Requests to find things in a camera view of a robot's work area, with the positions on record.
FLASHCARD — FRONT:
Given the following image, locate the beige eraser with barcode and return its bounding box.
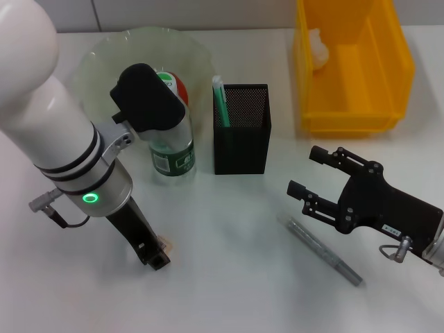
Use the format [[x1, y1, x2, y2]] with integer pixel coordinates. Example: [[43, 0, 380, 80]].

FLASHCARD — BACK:
[[157, 235, 173, 255]]

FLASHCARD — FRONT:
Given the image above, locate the white paper ball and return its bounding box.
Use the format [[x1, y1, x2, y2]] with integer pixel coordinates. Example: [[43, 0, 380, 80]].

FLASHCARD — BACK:
[[308, 28, 330, 72]]

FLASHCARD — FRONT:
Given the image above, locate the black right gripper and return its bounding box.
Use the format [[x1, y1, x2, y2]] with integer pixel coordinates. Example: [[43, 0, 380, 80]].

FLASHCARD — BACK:
[[287, 145, 444, 256]]

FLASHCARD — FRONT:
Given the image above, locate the clear green-label water bottle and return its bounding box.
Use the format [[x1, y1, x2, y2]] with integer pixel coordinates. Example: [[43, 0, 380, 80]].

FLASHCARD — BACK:
[[147, 71, 197, 187]]

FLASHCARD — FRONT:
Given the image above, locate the silver left arm cable plug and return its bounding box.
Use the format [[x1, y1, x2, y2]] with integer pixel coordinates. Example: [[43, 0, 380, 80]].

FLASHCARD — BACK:
[[29, 189, 63, 213]]

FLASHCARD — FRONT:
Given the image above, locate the grey pen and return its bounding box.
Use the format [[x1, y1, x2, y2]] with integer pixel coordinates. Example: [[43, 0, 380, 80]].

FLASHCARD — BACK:
[[284, 215, 365, 288]]

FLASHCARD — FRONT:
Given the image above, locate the black mesh pen holder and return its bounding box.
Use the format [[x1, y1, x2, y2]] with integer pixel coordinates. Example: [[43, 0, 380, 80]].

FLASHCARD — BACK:
[[212, 83, 273, 176]]

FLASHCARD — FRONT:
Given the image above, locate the red-orange orange fruit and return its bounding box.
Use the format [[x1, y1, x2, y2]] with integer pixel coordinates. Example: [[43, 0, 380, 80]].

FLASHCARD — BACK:
[[174, 74, 190, 109]]

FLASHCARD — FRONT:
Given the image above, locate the pale green glass fruit plate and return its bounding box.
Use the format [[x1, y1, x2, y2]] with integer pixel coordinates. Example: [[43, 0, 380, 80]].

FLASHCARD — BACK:
[[74, 27, 218, 148]]

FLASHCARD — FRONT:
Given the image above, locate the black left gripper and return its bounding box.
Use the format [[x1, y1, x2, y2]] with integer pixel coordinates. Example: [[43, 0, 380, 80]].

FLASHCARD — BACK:
[[105, 200, 171, 271]]

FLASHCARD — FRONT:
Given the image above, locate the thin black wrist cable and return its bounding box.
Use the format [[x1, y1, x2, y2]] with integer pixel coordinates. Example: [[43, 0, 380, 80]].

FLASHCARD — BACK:
[[44, 203, 92, 229]]

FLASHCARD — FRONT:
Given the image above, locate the yellow plastic storage bin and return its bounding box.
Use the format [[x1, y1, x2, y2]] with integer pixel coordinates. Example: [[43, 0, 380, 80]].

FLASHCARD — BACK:
[[293, 0, 416, 135]]

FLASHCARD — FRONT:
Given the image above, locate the mint green utility knife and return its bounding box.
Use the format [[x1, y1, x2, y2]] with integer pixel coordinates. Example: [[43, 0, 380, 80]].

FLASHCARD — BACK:
[[212, 75, 232, 128]]

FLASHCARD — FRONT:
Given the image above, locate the silver right wrist connector fitting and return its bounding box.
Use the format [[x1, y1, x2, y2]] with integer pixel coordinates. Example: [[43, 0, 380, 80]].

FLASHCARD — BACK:
[[393, 235, 414, 264]]

